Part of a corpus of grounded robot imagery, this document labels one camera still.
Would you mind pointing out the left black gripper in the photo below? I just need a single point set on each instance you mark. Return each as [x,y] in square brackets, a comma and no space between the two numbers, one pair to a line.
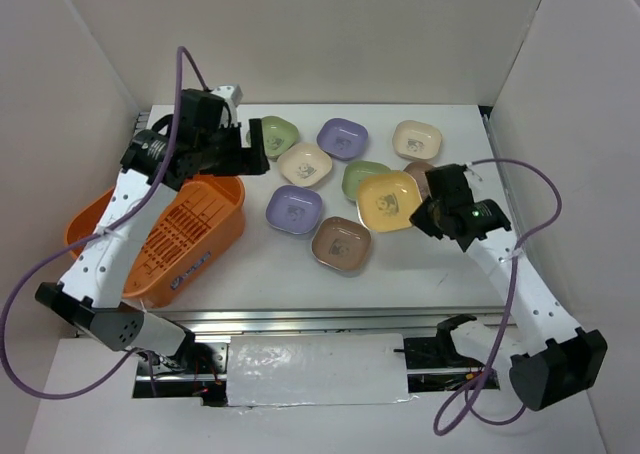
[241,163]

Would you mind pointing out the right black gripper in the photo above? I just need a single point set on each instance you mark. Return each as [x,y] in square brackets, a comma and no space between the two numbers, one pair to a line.
[419,218]

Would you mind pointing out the purple plate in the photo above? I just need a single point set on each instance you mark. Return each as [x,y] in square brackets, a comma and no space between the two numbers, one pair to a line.
[342,139]
[294,210]

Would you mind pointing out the yellow plate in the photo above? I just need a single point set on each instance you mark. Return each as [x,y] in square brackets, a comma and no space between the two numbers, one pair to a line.
[386,201]

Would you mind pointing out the brown plate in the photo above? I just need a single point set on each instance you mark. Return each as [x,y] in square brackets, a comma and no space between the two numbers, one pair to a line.
[342,245]
[417,170]

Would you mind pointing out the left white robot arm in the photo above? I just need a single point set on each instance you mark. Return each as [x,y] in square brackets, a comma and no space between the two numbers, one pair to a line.
[124,326]

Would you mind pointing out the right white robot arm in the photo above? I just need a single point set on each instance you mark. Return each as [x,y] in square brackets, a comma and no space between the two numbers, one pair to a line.
[556,357]

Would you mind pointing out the orange plastic bin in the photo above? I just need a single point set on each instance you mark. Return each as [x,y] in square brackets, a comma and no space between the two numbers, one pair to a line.
[152,257]

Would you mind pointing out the green plate top left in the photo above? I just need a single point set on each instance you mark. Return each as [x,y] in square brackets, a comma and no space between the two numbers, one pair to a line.
[279,136]

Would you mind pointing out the green plate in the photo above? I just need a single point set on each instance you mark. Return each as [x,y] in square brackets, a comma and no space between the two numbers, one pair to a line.
[355,172]
[279,136]

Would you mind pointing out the cream plate centre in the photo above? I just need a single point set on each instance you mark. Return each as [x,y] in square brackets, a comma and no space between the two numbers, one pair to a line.
[304,164]

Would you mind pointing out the cream plate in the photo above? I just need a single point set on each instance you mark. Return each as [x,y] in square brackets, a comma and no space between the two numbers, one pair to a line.
[416,140]
[304,164]

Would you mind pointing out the cream plate top right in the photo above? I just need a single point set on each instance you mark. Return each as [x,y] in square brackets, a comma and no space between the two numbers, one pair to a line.
[416,140]

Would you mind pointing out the purple plate top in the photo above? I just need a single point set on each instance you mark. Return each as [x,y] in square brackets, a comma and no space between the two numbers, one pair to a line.
[342,139]

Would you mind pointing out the green plate centre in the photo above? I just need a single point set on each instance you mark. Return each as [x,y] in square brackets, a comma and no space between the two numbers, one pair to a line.
[355,172]

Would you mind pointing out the white foil sheet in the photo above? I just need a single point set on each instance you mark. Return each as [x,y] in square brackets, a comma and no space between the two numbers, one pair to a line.
[324,370]

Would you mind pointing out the aluminium rail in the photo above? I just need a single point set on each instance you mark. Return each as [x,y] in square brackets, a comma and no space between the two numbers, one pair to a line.
[302,321]

